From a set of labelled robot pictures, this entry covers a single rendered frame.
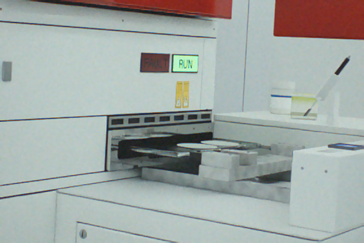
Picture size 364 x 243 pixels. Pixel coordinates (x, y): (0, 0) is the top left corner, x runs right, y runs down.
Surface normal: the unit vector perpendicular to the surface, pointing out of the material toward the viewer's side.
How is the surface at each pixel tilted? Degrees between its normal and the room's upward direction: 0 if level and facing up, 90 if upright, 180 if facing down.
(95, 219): 90
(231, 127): 90
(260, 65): 90
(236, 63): 90
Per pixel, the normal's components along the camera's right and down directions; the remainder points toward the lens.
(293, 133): -0.56, 0.01
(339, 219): 0.83, 0.07
